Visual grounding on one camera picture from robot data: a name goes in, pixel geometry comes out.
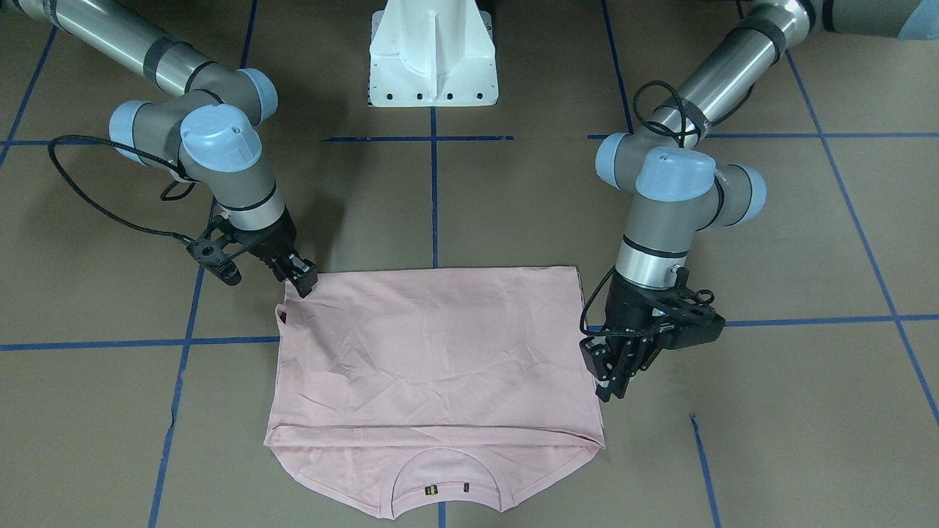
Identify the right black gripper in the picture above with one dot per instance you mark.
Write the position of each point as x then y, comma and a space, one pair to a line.
268, 240

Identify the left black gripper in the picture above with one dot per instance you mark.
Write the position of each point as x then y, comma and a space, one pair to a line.
629, 308

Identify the pink Snoopy t-shirt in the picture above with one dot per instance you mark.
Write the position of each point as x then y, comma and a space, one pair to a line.
397, 389

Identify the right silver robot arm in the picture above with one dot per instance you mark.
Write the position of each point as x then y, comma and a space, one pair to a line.
206, 133

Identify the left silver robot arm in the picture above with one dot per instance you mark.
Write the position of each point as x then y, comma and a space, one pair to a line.
678, 191

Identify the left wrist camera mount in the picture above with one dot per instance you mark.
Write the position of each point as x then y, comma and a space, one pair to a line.
684, 317

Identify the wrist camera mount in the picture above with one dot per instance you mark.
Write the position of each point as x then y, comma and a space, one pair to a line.
216, 248
684, 317

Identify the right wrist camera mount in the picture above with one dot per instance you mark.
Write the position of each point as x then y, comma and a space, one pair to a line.
216, 248

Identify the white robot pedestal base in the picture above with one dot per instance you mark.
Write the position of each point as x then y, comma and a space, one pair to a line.
432, 54

